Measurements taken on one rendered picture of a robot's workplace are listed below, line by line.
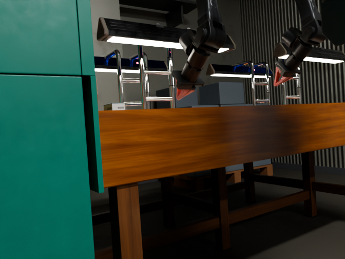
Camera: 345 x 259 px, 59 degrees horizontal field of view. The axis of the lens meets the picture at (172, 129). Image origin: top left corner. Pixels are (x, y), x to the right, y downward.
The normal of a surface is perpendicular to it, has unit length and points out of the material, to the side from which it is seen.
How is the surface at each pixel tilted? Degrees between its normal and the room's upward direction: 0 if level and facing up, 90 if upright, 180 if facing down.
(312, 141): 90
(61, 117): 90
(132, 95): 90
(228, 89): 90
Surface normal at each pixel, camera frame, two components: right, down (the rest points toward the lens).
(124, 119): 0.55, -0.02
